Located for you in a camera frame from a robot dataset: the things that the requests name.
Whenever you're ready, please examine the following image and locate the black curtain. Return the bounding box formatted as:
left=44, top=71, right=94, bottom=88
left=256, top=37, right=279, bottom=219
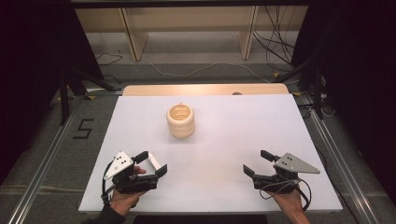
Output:
left=291, top=0, right=396, bottom=204
left=0, top=0, right=105, bottom=185

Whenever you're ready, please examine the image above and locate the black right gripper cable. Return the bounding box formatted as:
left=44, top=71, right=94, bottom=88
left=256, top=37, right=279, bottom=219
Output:
left=259, top=178, right=313, bottom=213

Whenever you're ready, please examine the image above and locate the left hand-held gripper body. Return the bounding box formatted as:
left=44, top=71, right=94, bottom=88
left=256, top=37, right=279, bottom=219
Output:
left=103, top=150, right=160, bottom=196

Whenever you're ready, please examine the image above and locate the person's right hand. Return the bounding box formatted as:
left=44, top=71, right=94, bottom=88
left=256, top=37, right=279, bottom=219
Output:
left=266, top=163, right=308, bottom=219

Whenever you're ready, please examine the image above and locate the white plastic piece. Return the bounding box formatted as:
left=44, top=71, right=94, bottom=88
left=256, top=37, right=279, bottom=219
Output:
left=147, top=151, right=163, bottom=171

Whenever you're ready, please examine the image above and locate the bundle of black cables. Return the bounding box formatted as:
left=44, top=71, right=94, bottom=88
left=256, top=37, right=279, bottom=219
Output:
left=252, top=5, right=297, bottom=73

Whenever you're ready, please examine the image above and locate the white table board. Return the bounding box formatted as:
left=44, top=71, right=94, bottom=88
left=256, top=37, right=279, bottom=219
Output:
left=78, top=93, right=344, bottom=215

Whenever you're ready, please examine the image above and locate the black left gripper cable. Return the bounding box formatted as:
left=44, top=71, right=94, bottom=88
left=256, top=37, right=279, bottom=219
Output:
left=100, top=160, right=117, bottom=206

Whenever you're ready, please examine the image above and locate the beige ribbed wooden cup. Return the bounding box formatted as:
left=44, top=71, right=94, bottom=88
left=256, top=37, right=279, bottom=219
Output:
left=165, top=103, right=196, bottom=140

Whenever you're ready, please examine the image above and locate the black tripod stand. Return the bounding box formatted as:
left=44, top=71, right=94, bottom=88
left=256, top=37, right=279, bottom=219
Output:
left=273, top=50, right=326, bottom=121
left=57, top=65, right=123, bottom=126

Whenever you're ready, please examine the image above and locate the person's left hand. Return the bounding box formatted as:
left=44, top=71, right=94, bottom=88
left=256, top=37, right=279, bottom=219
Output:
left=109, top=165, right=148, bottom=217

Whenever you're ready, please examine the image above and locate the light wooden bench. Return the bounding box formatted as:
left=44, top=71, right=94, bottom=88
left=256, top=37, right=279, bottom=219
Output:
left=74, top=5, right=310, bottom=63

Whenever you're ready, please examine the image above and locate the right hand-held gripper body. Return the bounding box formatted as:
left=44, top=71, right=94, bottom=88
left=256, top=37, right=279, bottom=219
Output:
left=251, top=151, right=321, bottom=195

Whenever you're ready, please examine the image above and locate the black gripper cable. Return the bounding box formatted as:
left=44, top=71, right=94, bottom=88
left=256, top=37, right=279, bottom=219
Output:
left=259, top=178, right=313, bottom=213
left=100, top=160, right=117, bottom=206

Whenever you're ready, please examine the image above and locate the light wooden table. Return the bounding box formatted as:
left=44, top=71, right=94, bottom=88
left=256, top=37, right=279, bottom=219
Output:
left=121, top=82, right=290, bottom=97

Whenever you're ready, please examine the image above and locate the aluminium floor rail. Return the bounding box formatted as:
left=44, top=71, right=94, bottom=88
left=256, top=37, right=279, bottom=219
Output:
left=7, top=98, right=80, bottom=224
left=299, top=92, right=381, bottom=224

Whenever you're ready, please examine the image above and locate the thin black floor cable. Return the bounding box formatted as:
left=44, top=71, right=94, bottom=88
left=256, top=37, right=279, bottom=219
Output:
left=95, top=51, right=124, bottom=67

